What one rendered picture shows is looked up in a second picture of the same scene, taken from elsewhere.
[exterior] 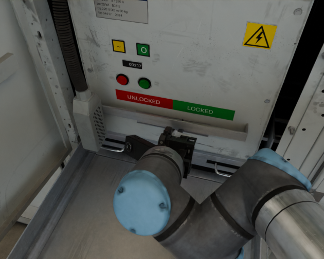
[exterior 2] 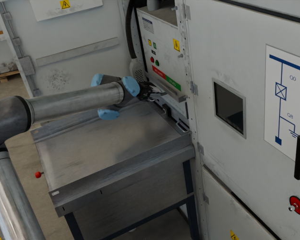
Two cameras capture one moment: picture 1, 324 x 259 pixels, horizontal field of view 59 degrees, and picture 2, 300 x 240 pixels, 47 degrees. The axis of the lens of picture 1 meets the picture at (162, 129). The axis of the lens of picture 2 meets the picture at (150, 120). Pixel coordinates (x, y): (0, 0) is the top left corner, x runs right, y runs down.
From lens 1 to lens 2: 1.35 m
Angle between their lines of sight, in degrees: 44
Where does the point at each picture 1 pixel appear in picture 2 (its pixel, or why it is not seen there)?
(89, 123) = (132, 74)
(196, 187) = (167, 129)
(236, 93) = (178, 74)
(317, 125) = (191, 95)
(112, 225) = (122, 125)
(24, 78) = (122, 49)
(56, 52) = (135, 42)
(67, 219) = not seen: hidden behind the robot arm
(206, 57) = (168, 52)
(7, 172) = not seen: hidden behind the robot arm
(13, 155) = not seen: hidden behind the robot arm
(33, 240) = (95, 115)
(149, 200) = (95, 79)
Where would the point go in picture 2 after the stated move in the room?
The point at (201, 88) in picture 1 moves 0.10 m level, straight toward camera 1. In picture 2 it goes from (170, 69) to (152, 76)
